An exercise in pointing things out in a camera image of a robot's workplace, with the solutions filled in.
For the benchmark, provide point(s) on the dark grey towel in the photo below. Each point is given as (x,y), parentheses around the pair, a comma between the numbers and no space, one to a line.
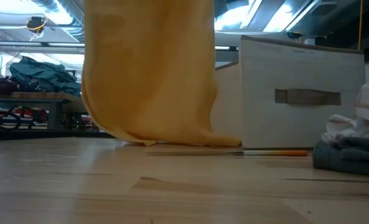
(343,158)

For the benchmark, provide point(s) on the beige fabric storage box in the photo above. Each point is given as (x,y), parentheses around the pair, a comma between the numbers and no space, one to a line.
(296,124)

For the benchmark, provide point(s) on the orange-tipped thin stick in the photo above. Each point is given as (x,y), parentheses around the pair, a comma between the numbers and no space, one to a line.
(265,152)

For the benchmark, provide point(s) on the white red checked towel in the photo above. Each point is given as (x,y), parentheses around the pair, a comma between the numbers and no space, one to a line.
(367,105)

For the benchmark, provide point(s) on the yellow orange towel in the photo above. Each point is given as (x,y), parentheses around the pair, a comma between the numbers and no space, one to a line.
(147,77)

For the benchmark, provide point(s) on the teal clothes pile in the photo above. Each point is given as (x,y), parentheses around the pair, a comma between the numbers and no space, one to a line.
(44,76)

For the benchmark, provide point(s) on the wooden bench table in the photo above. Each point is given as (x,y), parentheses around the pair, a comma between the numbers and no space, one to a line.
(31,96)

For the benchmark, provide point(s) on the overhead light bar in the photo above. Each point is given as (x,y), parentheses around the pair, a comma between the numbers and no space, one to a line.
(22,43)

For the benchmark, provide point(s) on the purple bag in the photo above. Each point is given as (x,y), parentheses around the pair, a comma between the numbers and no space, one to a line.
(4,85)

